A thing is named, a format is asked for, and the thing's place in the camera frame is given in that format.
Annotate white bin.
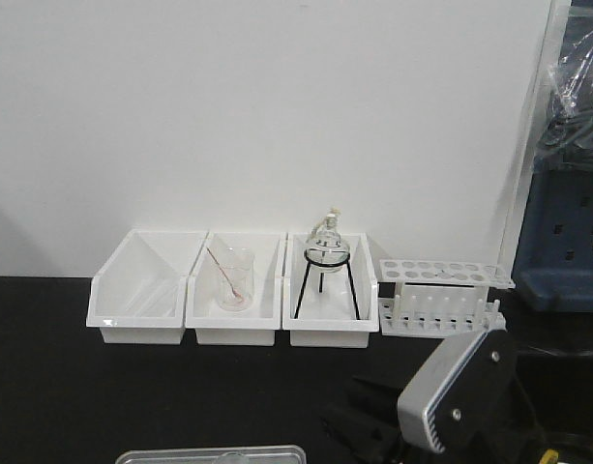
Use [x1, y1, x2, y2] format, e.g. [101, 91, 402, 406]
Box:
[86, 229, 208, 345]
[282, 233, 379, 348]
[185, 231, 286, 347]

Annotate white bin right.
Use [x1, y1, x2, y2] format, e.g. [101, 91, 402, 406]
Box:
[282, 233, 379, 348]

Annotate white bin middle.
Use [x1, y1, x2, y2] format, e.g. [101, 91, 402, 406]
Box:
[185, 231, 286, 347]

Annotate white test tube rack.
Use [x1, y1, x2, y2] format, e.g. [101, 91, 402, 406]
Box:
[378, 259, 515, 338]

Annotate blue perforated crate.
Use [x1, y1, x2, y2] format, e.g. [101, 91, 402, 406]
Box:
[512, 1, 593, 313]

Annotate white wall conduit strip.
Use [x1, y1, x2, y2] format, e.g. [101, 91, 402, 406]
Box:
[497, 1, 571, 273]

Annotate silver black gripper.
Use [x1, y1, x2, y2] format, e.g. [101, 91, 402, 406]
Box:
[320, 330, 517, 463]

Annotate black wire tripod stand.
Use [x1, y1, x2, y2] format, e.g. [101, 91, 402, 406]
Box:
[291, 246, 364, 321]

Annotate small glass beaker in bin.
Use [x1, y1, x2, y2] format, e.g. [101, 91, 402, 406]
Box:
[217, 247, 254, 312]

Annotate white bin left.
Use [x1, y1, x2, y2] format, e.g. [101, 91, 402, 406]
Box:
[86, 229, 208, 345]

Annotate red stirring rod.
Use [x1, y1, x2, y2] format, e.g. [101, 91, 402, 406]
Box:
[206, 247, 244, 304]

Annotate glass alcohol lamp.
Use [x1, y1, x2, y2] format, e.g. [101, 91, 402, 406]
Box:
[305, 208, 350, 274]

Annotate clear plastic bag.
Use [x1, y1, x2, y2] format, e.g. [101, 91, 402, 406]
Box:
[536, 7, 593, 172]

